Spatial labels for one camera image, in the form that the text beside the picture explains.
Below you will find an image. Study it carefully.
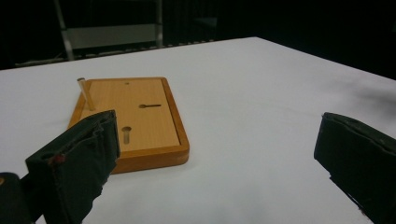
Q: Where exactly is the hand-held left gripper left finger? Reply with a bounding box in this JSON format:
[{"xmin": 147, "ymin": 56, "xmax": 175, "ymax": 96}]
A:
[{"xmin": 25, "ymin": 109, "xmax": 121, "ymax": 224}]

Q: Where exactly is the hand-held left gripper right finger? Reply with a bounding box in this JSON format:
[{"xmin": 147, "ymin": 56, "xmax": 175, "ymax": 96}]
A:
[{"xmin": 313, "ymin": 112, "xmax": 396, "ymax": 224}]

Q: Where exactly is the wooden photo frame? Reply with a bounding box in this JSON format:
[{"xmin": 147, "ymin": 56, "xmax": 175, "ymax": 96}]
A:
[{"xmin": 67, "ymin": 77, "xmax": 191, "ymax": 175}]

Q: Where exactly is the white table mat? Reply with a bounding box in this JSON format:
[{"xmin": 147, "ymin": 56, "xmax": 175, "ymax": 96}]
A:
[{"xmin": 0, "ymin": 36, "xmax": 396, "ymax": 224}]

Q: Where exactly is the white metal stand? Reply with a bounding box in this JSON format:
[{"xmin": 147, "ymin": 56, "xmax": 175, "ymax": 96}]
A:
[{"xmin": 52, "ymin": 0, "xmax": 164, "ymax": 62}]

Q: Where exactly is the wooden frame stand peg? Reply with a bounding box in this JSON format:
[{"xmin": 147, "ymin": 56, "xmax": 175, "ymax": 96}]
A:
[{"xmin": 77, "ymin": 77, "xmax": 96, "ymax": 112}]

